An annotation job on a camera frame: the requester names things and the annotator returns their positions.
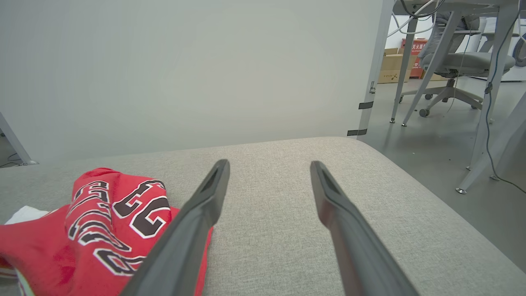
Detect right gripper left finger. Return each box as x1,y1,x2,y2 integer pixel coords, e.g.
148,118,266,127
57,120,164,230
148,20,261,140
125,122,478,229
119,159,231,296

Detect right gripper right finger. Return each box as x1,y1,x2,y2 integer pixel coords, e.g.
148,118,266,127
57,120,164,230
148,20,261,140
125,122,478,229
310,160,420,296

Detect red basketball jersey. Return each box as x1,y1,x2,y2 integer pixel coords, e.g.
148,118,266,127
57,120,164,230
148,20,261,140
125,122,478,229
0,167,214,296

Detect white cloth piece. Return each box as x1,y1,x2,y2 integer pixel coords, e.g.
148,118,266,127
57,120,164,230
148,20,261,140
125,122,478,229
4,206,50,225

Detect white partition screen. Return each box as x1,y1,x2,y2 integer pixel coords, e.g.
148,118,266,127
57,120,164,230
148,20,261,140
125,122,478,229
0,0,395,166

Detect brown cardboard box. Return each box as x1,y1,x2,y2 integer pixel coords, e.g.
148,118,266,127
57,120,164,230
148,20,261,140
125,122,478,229
377,48,418,84

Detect red fire equipment box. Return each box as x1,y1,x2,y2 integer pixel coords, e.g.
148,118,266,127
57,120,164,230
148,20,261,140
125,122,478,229
401,38,428,79

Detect grey office chair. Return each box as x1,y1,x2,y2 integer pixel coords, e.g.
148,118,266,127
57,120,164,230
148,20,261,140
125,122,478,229
399,12,516,118

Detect white desk with metal legs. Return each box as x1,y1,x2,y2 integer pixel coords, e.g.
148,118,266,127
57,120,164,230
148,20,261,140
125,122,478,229
390,0,526,194

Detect black hanging desk cable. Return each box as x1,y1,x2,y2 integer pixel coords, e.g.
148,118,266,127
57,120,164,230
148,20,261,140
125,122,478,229
485,8,526,194

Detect white cable under desk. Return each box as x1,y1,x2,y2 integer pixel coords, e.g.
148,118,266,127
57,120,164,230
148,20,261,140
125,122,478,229
386,0,442,38

